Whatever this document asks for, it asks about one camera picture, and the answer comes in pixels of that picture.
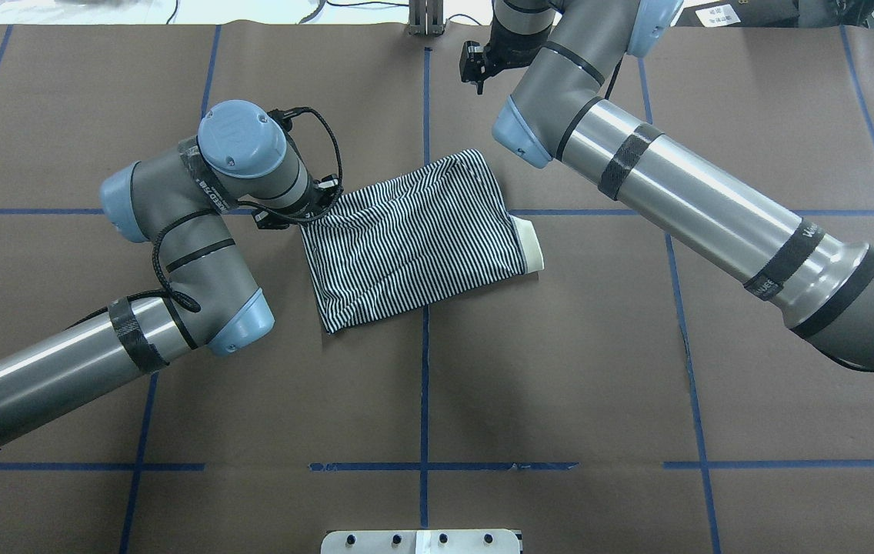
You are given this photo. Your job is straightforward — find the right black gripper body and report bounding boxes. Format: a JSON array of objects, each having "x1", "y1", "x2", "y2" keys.
[{"x1": 483, "y1": 31, "x2": 538, "y2": 75}]

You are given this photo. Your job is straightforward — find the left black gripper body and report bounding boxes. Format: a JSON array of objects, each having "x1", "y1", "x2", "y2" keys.
[{"x1": 285, "y1": 183, "x2": 339, "y2": 224}]

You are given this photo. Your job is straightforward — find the striped polo shirt white collar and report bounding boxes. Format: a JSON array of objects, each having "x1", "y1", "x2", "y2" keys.
[{"x1": 301, "y1": 149, "x2": 545, "y2": 334}]

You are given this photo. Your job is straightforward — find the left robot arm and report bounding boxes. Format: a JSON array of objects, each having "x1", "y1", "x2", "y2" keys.
[{"x1": 0, "y1": 99, "x2": 343, "y2": 449}]

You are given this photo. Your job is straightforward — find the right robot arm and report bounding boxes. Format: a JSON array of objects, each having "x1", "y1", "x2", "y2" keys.
[{"x1": 459, "y1": 1, "x2": 874, "y2": 372}]

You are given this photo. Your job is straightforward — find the black box with label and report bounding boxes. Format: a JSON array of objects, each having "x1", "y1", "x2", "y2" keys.
[{"x1": 674, "y1": 1, "x2": 800, "y2": 28}]

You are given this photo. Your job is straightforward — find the white pillar with base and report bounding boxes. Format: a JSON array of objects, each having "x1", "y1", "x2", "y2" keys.
[{"x1": 320, "y1": 529, "x2": 524, "y2": 553}]

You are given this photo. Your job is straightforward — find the aluminium frame post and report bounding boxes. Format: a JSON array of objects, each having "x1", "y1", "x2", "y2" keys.
[{"x1": 406, "y1": 0, "x2": 446, "y2": 36}]

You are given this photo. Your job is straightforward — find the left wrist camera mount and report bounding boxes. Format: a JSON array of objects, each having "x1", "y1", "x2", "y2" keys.
[{"x1": 267, "y1": 106, "x2": 309, "y2": 139}]

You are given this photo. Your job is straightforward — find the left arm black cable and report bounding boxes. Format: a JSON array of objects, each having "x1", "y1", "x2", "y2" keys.
[{"x1": 151, "y1": 106, "x2": 345, "y2": 313}]

